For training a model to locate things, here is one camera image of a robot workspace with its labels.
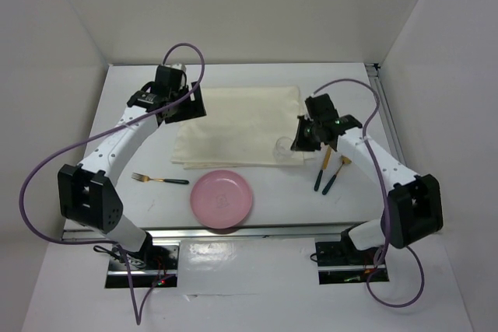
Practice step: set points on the gold knife green handle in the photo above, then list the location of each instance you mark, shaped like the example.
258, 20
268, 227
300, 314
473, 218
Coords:
324, 166

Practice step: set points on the cream cloth placemat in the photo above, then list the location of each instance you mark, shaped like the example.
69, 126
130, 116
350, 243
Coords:
240, 128

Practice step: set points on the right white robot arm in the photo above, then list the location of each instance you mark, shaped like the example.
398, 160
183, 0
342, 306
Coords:
413, 207

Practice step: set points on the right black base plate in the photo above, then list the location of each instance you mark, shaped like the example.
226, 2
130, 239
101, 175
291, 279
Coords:
334, 254

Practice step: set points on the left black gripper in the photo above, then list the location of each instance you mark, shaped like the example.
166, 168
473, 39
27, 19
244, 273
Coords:
194, 109

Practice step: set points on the aluminium side rail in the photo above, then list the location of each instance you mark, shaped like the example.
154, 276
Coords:
382, 128

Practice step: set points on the aluminium front rail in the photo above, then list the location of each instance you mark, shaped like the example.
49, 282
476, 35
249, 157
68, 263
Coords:
250, 232

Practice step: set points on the clear drinking glass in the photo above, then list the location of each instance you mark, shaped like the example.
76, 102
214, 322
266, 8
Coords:
282, 151

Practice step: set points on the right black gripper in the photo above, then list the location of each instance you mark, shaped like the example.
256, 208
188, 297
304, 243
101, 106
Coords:
299, 144

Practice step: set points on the pink plate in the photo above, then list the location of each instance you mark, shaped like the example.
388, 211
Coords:
221, 199

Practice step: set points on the gold spoon green handle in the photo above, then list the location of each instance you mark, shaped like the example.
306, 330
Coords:
344, 162

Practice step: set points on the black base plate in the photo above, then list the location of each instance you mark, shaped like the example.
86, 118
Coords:
164, 263
334, 254

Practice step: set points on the gold fork green handle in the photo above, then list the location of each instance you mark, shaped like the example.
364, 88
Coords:
145, 179

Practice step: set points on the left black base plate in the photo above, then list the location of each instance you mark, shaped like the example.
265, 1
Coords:
164, 263

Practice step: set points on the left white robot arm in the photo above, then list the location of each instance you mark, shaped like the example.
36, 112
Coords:
87, 193

